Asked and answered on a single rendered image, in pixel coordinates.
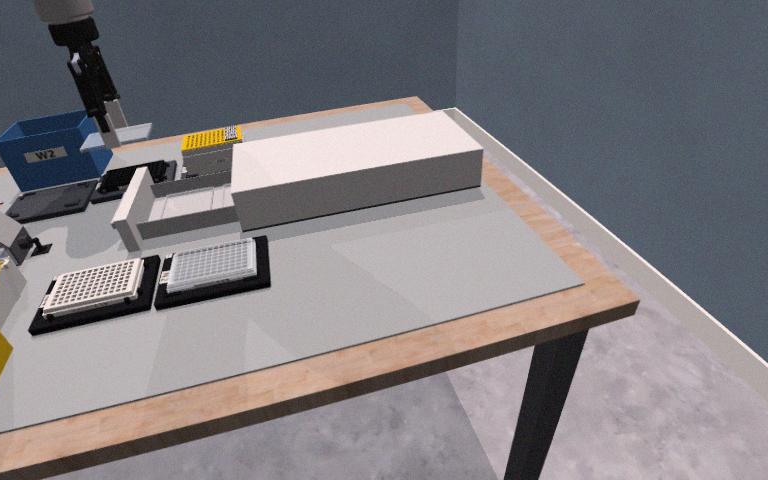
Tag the blue open-top bin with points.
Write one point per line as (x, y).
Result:
(51, 156)

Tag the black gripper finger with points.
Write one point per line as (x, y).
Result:
(94, 104)
(108, 93)

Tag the grey bench mat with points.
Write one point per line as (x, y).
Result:
(336, 282)

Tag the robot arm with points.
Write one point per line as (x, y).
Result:
(63, 11)

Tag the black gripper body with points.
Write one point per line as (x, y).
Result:
(77, 36)

